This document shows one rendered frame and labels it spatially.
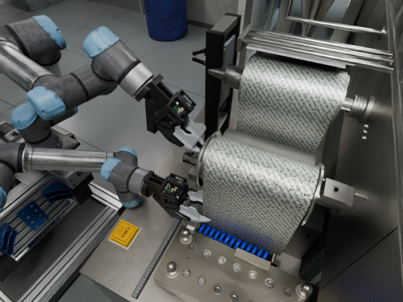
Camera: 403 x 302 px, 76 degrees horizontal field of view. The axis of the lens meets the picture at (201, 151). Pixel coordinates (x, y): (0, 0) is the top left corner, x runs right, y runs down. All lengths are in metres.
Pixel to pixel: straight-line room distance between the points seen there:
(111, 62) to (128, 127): 2.10
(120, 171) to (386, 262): 0.64
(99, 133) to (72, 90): 2.06
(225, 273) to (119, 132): 2.12
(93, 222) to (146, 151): 0.87
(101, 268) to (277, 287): 0.53
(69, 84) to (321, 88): 0.59
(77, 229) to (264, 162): 1.48
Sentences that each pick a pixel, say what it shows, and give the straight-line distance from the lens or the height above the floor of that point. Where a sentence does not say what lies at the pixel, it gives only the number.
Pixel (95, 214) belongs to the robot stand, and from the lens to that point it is 1.88.
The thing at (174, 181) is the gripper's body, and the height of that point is 1.16.
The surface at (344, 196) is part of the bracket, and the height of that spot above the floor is 1.29.
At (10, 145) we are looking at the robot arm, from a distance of 0.97.
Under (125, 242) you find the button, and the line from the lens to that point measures 0.92.
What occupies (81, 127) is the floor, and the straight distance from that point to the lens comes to 2.86.
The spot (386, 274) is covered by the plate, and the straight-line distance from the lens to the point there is 0.41.
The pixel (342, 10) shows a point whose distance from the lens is 1.43.
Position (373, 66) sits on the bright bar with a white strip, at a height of 1.45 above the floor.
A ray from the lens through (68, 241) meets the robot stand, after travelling 1.85.
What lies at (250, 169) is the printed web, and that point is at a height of 1.30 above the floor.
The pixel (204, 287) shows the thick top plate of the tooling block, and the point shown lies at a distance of 0.73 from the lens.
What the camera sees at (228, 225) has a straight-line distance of 0.75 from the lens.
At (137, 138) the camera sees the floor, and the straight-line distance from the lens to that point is 2.55.
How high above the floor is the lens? 1.74
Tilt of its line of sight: 48 degrees down
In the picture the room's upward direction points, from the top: straight up
